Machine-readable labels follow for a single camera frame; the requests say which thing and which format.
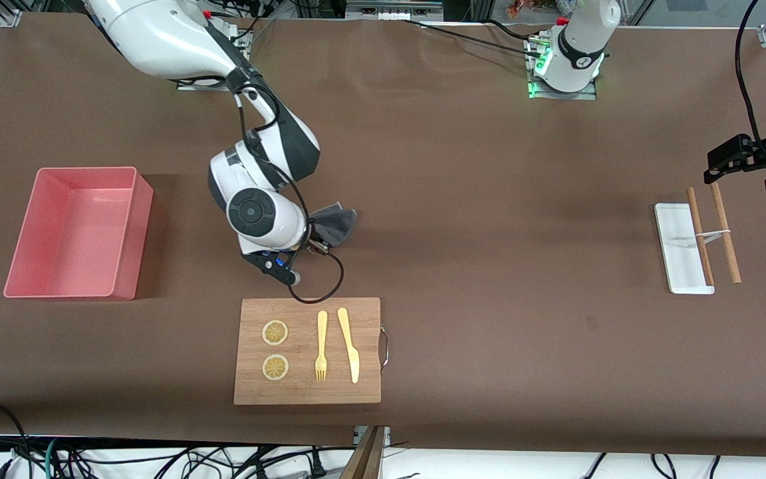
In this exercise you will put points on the yellow plastic knife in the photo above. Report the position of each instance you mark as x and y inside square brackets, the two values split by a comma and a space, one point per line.
[348, 339]

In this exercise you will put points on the pink plastic bin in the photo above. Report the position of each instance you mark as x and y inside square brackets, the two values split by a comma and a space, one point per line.
[57, 266]

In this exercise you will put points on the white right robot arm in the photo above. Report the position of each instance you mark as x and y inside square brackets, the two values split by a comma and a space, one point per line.
[157, 33]

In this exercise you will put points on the small metal bracket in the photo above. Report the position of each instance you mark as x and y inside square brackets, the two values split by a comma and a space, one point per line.
[358, 434]

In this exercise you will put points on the grey and pink microfibre cloth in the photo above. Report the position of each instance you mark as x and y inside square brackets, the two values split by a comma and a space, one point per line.
[336, 223]

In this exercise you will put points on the grey metal device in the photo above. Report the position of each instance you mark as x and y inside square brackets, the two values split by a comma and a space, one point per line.
[393, 9]

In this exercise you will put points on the white elastic band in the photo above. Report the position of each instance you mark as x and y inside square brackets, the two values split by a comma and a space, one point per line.
[714, 233]

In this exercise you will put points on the white rectangular rack base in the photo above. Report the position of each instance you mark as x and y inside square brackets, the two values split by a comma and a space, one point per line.
[675, 253]

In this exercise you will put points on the wooden rack stick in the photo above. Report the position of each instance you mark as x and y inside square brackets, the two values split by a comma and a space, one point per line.
[725, 233]
[699, 233]

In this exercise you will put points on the wooden beam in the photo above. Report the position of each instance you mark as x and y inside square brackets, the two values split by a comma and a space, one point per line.
[363, 459]

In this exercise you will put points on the yellow plastic fork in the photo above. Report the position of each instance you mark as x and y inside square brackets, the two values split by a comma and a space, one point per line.
[322, 332]

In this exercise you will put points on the black power plug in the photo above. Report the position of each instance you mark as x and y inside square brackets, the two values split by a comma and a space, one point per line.
[318, 466]

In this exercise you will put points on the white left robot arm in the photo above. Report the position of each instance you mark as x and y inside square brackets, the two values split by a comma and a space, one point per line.
[579, 40]

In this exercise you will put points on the lemon slice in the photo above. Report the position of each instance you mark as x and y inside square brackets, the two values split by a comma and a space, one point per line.
[275, 368]
[274, 332]

